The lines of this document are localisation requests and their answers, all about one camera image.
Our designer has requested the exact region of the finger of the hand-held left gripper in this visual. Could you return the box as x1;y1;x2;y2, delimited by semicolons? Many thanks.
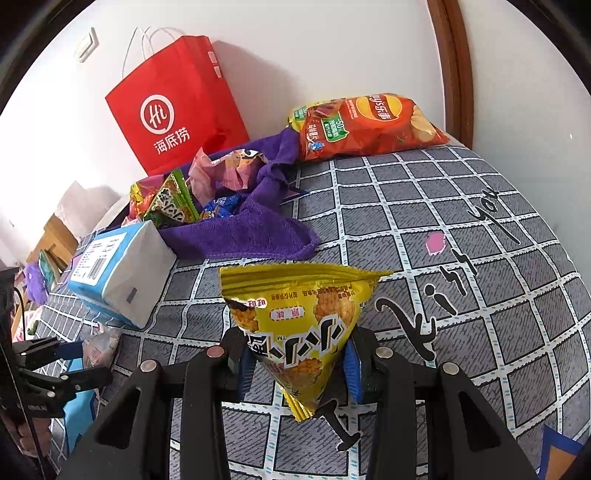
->
13;336;85;366
31;366;113;417

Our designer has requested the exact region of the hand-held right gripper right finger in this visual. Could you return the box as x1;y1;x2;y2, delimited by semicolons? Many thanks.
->
344;325;539;480

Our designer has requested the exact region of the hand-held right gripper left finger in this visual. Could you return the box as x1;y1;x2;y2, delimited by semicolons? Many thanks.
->
58;327;253;480

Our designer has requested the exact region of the yellow triangular snack packet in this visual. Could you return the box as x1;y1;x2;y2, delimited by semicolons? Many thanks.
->
218;262;394;424

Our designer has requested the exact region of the small blue snack packet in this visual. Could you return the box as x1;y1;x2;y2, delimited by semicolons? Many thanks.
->
201;194;243;219

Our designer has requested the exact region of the green triangular snack packet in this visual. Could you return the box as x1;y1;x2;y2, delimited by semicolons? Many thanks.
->
143;170;201;227

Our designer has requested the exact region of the pink snack packet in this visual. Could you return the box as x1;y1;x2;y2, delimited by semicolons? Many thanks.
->
188;148;222;204

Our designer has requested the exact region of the person's left hand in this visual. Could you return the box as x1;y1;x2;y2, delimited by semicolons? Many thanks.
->
9;416;51;459

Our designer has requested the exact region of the purple fluffy object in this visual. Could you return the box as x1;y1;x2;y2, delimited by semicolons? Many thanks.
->
25;263;52;306

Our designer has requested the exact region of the colourful printed cloth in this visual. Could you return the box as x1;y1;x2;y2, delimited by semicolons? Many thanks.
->
38;249;62;288

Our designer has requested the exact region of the blue tissue box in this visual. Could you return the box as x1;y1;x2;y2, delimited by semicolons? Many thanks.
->
68;220;178;330

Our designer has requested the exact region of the wooden furniture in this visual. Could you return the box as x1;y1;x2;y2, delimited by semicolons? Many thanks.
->
25;215;80;274

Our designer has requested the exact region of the white shopping bag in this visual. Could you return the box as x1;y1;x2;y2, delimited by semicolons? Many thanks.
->
52;180;126;232

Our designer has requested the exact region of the red snack packet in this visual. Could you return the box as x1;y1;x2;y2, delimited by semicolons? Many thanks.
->
128;179;163;220

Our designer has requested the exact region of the panda print snack packet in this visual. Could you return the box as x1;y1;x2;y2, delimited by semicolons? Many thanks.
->
210;148;271;192

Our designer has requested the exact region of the orange chips bag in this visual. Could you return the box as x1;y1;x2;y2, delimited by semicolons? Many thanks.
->
298;92;451;162

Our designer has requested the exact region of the red paper bag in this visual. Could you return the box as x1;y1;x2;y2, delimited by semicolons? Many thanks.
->
105;26;251;177

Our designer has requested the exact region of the white light switch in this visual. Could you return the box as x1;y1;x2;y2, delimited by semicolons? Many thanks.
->
74;28;100;64

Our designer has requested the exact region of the brown wooden door frame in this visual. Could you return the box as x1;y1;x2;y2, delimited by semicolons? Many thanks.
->
427;0;477;149

